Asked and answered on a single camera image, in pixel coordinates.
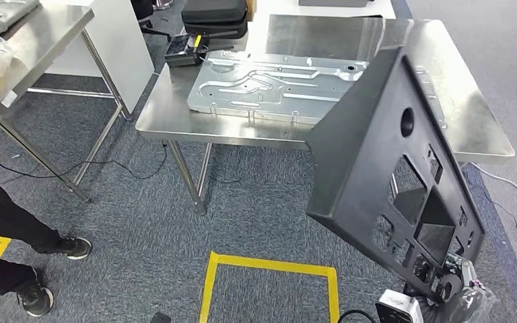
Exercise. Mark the yellow floor tape square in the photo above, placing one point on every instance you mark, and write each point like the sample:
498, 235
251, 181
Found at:
267, 264

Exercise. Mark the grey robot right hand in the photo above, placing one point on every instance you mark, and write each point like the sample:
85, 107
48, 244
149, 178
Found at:
463, 307

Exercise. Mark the person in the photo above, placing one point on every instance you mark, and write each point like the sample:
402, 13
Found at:
4, 214

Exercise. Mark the stainless steel side table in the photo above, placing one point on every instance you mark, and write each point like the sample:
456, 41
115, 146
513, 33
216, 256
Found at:
40, 40

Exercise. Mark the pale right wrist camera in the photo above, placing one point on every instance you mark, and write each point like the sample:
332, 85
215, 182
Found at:
396, 310

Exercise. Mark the stamped metal panel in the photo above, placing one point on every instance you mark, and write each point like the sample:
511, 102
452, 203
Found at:
0, 13
249, 89

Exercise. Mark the chrome round base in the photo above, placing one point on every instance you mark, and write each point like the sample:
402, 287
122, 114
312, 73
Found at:
162, 4

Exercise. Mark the white cabinet panel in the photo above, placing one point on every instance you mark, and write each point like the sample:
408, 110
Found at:
120, 49

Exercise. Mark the black handheld controller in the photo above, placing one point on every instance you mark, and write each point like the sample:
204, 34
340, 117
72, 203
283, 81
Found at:
182, 51

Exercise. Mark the stainless steel workbench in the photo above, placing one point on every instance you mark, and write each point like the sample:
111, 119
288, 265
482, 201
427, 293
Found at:
174, 116

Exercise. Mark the black plastic plate bracket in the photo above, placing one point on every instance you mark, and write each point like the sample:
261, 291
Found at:
356, 178

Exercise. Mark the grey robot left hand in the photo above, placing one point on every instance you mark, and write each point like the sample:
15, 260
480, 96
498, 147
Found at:
160, 318

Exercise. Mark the black zip case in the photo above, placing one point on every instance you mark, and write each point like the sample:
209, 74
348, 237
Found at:
214, 18

